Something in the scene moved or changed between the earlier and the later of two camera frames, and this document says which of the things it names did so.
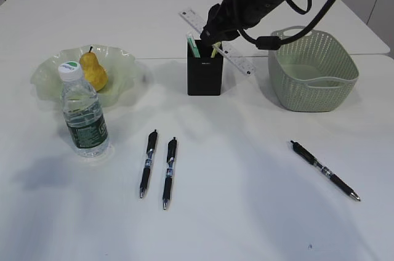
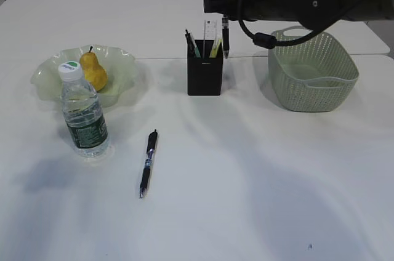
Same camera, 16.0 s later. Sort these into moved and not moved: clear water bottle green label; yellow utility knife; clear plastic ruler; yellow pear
Moved: clear plastic ruler
Not moved: yellow pear; yellow utility knife; clear water bottle green label
